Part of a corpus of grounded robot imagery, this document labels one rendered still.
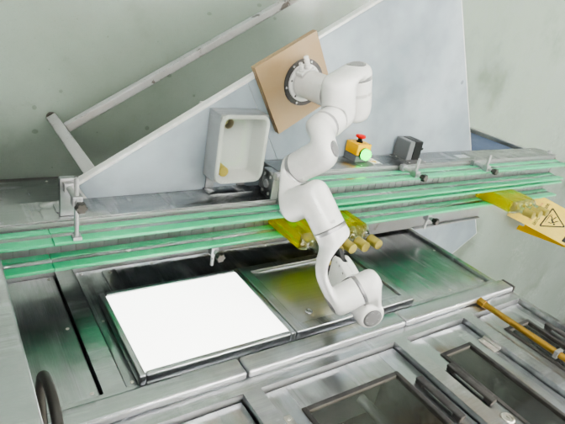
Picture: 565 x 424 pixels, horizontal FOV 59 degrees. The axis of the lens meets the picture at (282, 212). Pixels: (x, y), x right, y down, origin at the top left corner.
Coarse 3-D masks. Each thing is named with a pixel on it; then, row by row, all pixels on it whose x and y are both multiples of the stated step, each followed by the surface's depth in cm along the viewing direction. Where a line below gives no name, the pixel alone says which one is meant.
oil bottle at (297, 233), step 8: (272, 224) 168; (280, 224) 164; (288, 224) 160; (296, 224) 161; (280, 232) 164; (288, 232) 160; (296, 232) 157; (304, 232) 156; (312, 232) 157; (288, 240) 161; (296, 240) 157; (304, 240) 154; (312, 240) 155; (304, 248) 156
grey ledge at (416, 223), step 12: (420, 216) 219; (432, 216) 224; (444, 216) 229; (456, 216) 235; (468, 216) 241; (372, 228) 204; (384, 228) 208; (396, 228) 213; (408, 228) 218; (420, 228) 220
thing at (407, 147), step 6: (402, 138) 204; (408, 138) 206; (414, 138) 208; (396, 144) 207; (402, 144) 205; (408, 144) 202; (414, 144) 202; (420, 144) 205; (396, 150) 208; (402, 150) 205; (408, 150) 202; (414, 150) 204; (420, 150) 206; (402, 156) 205; (408, 156) 204; (414, 156) 206
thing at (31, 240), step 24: (456, 192) 214; (480, 192) 221; (168, 216) 147; (192, 216) 149; (216, 216) 153; (240, 216) 155; (264, 216) 158; (0, 240) 121; (24, 240) 123; (48, 240) 124; (72, 240) 126; (96, 240) 129
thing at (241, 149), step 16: (224, 128) 158; (240, 128) 161; (256, 128) 162; (224, 144) 161; (240, 144) 164; (256, 144) 163; (224, 160) 163; (240, 160) 167; (256, 160) 165; (240, 176) 164; (256, 176) 165
